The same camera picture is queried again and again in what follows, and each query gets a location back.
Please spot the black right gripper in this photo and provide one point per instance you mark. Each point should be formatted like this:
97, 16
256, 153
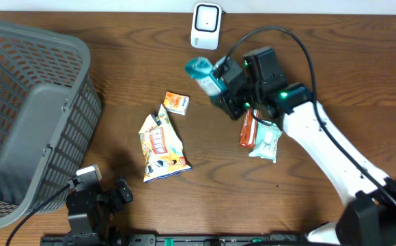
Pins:
229, 104

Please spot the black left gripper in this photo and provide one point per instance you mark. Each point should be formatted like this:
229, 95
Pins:
117, 199

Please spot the red candy bar wrapper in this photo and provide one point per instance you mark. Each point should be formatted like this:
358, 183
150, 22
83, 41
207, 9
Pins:
249, 129

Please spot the green white packet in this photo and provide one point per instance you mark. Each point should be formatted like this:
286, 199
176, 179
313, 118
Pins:
266, 141

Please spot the teal mouthwash bottle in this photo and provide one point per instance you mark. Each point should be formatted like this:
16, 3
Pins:
204, 73

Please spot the yellow snack bag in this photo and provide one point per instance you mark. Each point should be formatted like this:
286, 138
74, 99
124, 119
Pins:
162, 148

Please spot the orange small box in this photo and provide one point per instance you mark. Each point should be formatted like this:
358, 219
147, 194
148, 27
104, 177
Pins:
176, 103

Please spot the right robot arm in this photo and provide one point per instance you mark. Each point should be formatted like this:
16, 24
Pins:
367, 192

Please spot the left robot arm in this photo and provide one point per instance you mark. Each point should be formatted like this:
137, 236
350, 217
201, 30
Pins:
90, 211

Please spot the white barcode scanner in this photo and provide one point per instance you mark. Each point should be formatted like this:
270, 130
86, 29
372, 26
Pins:
206, 25

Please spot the grey plastic basket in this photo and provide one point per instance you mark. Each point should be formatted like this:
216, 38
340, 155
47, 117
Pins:
49, 111

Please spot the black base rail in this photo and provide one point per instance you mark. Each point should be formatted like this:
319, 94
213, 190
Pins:
154, 240

